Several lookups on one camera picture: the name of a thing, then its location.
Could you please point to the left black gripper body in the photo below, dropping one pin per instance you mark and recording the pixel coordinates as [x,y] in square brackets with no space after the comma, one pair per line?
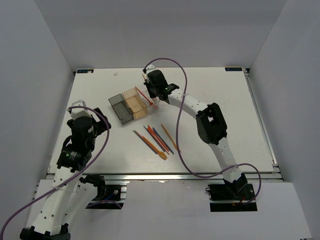
[99,128]

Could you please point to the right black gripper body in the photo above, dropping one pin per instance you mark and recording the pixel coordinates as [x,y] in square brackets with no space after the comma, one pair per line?
[152,90]

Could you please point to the red plastic fork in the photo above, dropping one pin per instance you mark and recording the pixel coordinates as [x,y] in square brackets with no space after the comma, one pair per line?
[145,97]

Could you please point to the red chopstick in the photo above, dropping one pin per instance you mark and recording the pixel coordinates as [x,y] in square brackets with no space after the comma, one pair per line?
[148,142]

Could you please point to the orange plastic knife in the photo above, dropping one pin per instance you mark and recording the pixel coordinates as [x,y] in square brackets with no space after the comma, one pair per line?
[171,139]

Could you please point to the orange yellow fork bottom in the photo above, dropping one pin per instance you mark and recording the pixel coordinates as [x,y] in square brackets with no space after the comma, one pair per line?
[160,153]

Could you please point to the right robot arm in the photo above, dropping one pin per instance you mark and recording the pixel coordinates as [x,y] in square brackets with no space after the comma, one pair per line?
[210,123]

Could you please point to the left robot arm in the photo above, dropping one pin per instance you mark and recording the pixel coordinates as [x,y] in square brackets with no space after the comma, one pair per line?
[70,191]

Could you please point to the clear transparent container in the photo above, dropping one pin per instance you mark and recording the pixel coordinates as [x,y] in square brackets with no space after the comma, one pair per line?
[156,102]

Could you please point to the orange transparent container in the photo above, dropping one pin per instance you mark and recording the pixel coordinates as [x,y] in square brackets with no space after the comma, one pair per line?
[135,103]

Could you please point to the grey transparent container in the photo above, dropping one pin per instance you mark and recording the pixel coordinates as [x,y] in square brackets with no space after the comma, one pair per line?
[121,108]

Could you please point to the blue plastic knife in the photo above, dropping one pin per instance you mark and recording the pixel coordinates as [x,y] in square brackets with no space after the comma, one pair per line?
[162,140]

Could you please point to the red plastic knife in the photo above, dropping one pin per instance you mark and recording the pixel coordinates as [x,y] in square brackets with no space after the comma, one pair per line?
[158,138]

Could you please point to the left blue table label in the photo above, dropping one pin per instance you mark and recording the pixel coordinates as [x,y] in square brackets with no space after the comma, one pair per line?
[85,71]

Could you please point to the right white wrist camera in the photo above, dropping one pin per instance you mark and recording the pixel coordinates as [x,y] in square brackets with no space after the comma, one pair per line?
[150,68]

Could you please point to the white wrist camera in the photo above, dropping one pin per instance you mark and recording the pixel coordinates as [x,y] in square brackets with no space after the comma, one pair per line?
[76,110]
[150,68]

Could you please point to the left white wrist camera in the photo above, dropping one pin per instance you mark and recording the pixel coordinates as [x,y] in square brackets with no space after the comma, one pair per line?
[76,110]

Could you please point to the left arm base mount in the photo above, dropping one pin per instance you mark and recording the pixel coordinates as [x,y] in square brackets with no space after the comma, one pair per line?
[108,196]

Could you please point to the aluminium front rail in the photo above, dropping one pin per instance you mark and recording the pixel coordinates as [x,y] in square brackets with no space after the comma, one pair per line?
[167,177]

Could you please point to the aluminium rail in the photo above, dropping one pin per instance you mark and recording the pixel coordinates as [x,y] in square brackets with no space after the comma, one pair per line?
[167,177]
[265,134]

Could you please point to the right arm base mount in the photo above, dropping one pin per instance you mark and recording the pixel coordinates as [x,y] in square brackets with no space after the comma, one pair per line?
[221,200]

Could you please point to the aluminium right rail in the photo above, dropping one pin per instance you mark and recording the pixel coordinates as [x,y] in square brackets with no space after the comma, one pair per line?
[265,134]

